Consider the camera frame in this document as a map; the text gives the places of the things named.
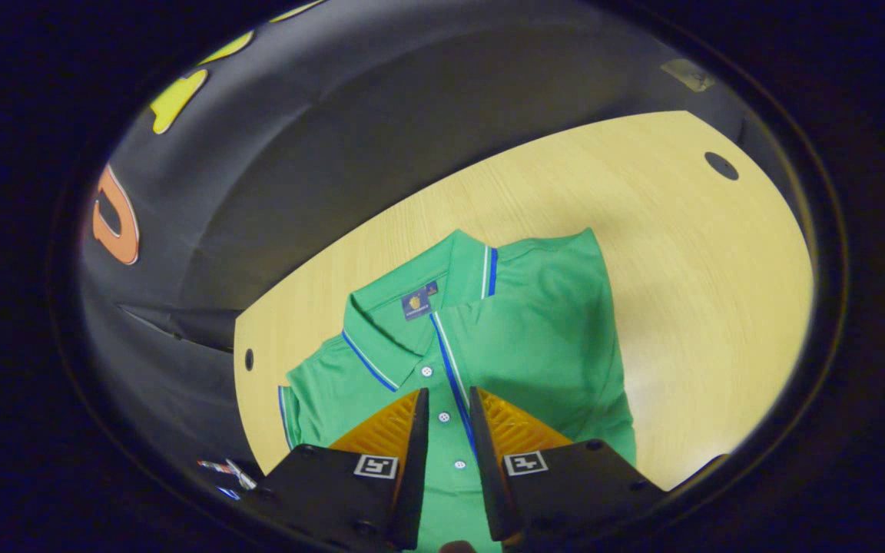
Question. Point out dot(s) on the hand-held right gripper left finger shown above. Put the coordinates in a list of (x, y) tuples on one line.
[(414, 476)]

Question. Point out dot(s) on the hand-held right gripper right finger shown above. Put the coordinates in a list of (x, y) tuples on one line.
[(492, 484)]

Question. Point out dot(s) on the green T-shirt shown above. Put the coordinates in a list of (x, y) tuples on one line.
[(535, 338)]

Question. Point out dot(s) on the black table grommet hole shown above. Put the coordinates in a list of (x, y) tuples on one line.
[(721, 165), (249, 359)]

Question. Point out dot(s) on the black backdrop cloth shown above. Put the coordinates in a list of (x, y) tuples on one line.
[(335, 153)]

